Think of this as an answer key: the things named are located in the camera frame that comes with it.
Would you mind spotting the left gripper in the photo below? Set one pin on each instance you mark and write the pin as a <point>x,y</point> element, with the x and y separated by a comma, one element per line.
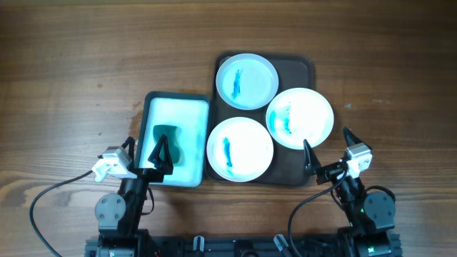
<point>163,166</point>

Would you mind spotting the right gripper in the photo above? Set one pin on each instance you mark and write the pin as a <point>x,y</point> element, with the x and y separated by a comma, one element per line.
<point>313,165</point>

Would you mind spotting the green yellow sponge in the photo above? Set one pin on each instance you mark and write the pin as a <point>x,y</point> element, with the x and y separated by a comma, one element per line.
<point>172,133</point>

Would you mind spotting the white plate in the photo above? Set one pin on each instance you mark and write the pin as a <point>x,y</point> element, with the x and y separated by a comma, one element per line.
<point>297,115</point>
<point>247,81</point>
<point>239,149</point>

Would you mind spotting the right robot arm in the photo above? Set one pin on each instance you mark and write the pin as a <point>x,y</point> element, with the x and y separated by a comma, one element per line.
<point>370,210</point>

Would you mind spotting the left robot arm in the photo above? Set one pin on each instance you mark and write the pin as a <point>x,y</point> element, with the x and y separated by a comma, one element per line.
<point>119,213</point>

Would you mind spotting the dark brown serving tray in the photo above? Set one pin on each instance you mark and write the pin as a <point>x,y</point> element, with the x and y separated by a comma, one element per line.
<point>286,168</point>

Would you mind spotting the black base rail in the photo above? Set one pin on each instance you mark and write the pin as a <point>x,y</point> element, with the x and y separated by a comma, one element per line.
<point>235,246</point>

